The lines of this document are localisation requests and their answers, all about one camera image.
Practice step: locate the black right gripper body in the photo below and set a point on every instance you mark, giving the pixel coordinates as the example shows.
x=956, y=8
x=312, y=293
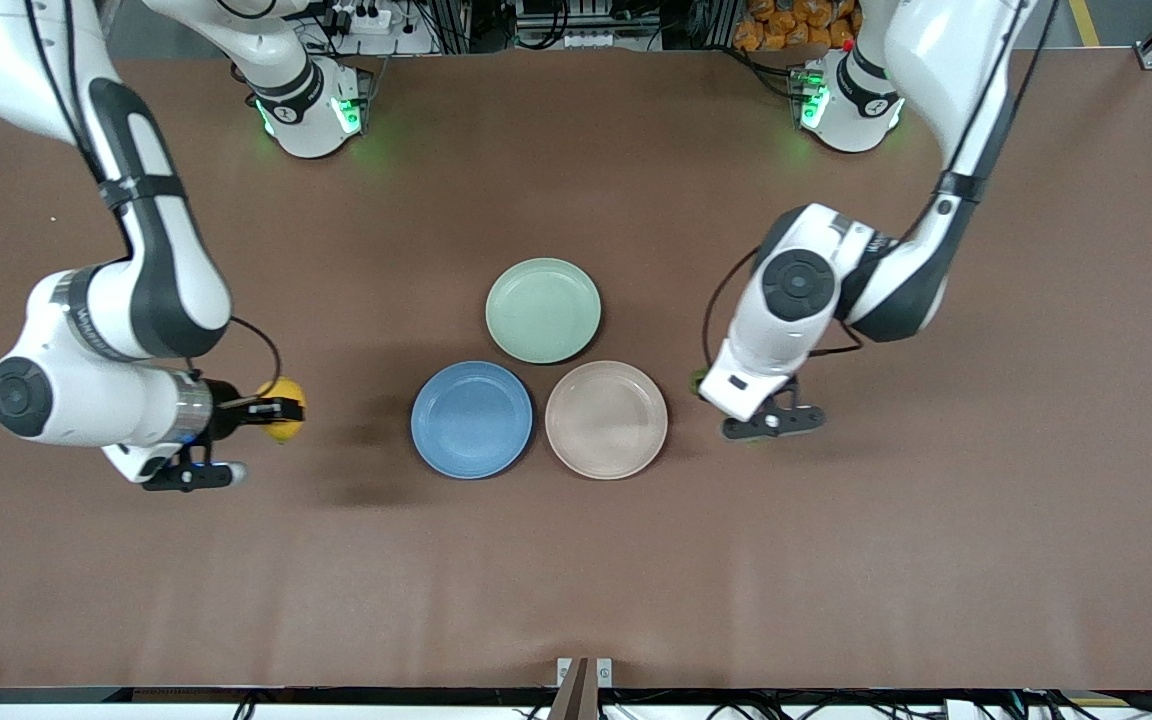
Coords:
x=225, y=417

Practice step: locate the yellow lemon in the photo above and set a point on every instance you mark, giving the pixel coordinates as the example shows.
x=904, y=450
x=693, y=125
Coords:
x=284, y=432

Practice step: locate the green lettuce leaf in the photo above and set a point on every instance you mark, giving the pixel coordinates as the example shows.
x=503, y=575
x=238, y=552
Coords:
x=698, y=381

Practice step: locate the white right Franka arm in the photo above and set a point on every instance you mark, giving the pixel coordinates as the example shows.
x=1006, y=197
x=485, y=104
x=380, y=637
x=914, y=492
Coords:
x=151, y=260

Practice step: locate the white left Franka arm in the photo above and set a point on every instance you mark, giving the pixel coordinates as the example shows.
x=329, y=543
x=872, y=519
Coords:
x=786, y=320

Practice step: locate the beige plate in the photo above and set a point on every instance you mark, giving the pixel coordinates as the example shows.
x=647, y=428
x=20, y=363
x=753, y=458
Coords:
x=606, y=419

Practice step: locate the blue plate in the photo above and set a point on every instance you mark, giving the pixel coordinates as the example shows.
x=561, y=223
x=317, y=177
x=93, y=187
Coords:
x=472, y=419

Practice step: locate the green plate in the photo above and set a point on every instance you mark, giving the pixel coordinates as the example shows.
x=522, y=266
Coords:
x=543, y=310

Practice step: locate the bag of orange items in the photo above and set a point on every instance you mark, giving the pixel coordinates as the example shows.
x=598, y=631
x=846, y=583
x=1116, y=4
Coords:
x=786, y=25

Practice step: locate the white power strip with plugs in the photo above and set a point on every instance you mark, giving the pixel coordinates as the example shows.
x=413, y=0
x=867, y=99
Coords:
x=364, y=18

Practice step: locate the long white power strip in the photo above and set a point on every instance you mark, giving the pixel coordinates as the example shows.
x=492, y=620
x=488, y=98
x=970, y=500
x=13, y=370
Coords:
x=576, y=40

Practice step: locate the metal table edge bracket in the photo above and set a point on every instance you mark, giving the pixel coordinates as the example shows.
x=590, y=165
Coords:
x=584, y=680

